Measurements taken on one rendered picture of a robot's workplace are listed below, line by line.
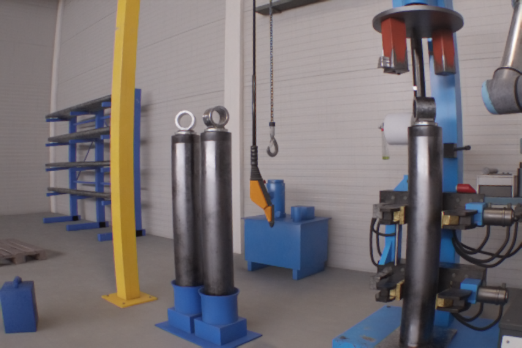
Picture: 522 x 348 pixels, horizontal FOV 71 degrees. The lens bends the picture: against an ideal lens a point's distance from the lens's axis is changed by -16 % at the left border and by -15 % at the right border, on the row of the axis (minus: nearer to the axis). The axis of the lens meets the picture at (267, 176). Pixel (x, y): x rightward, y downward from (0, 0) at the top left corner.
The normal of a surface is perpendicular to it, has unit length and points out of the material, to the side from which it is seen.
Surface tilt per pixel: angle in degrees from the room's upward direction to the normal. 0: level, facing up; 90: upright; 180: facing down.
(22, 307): 90
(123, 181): 90
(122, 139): 90
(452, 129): 90
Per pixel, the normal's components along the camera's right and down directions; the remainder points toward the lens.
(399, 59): 0.29, 0.03
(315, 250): 0.77, 0.01
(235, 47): -0.64, 0.03
